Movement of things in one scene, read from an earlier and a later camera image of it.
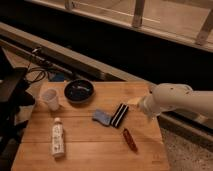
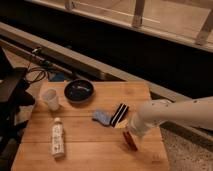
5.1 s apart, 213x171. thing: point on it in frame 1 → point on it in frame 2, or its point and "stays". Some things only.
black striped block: [119, 115] stays
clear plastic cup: [52, 99] stays
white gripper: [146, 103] → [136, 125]
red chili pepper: [130, 139] stays
